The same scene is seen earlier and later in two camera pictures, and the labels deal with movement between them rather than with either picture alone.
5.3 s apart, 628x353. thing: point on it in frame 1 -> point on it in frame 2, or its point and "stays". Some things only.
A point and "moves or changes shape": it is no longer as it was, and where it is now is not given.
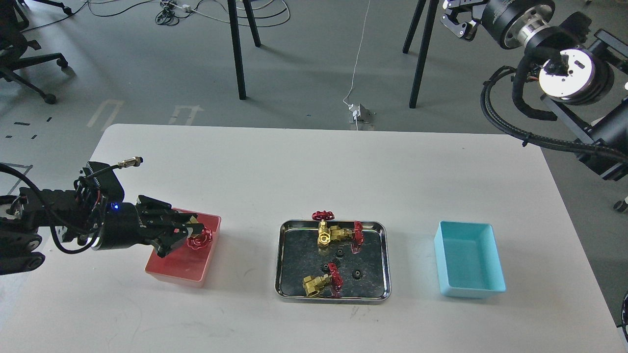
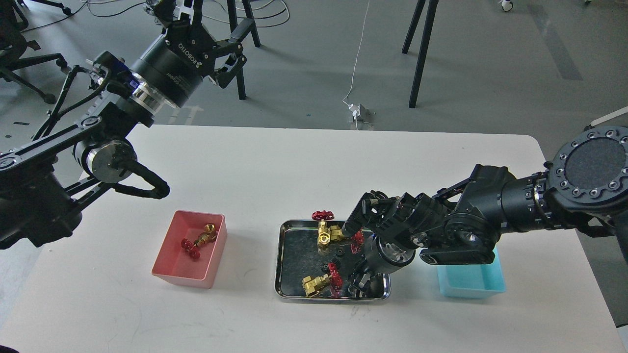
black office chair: [13, 44] stays
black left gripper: [146, 221] -> [174, 64]
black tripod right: [426, 46] stays
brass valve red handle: [197, 241] moves or changes shape
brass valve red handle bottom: [313, 285] stays
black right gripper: [509, 21] -> [377, 259]
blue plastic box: [468, 260] stays
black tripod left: [232, 9] stays
